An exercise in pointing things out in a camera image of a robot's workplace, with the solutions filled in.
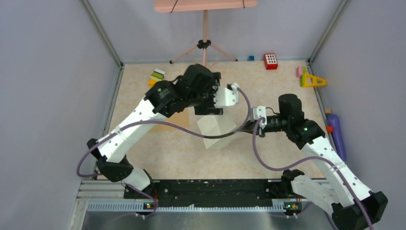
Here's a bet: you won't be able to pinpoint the beige lined letter paper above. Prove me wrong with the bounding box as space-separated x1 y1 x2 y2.
197 113 243 150

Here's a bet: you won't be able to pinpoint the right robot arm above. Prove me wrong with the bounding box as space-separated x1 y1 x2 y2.
270 93 388 230

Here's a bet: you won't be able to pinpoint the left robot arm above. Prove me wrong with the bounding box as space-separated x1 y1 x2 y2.
91 64 221 198

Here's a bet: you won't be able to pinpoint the brown kraft envelope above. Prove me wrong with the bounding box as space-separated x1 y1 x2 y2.
149 108 190 133

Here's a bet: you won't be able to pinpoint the stacked colourful toy blocks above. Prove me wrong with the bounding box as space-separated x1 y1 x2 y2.
148 69 165 88

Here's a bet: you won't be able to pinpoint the pink tripod stand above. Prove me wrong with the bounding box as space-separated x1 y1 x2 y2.
169 10 238 67

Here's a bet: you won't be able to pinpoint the red window toy block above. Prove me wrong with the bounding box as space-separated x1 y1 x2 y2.
263 53 279 70

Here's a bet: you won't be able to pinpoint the pink toy block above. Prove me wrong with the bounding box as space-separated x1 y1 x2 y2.
296 66 303 78

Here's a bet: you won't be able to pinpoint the pink board on tripod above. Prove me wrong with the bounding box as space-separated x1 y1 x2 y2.
153 0 258 13

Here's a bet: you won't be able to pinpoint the yellow triangle toy block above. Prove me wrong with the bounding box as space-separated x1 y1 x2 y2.
300 73 327 88

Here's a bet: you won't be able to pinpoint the purple toy bottle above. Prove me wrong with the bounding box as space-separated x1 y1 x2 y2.
327 114 347 162

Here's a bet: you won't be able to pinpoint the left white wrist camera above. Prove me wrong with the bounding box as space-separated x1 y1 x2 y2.
213 83 239 108

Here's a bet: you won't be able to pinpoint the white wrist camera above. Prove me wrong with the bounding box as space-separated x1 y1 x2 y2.
249 106 267 128
213 83 239 108

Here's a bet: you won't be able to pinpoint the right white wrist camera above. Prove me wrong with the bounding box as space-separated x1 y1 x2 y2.
249 106 267 128

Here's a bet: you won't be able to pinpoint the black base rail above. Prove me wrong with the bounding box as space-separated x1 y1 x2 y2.
144 179 304 212

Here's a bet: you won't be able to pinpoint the white toothed cable duct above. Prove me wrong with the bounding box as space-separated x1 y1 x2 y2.
87 201 286 213

